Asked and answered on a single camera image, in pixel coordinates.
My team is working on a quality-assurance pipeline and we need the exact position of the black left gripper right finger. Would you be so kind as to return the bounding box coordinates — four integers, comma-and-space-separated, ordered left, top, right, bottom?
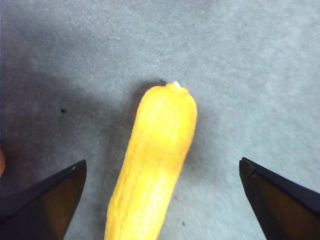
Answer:
239, 157, 320, 240

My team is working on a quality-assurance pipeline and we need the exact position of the yellow corn cob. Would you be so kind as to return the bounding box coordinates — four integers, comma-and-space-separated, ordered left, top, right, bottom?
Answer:
103, 81, 198, 240

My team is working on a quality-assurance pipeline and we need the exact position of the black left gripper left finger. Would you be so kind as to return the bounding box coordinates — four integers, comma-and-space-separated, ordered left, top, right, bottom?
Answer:
0, 159, 88, 240

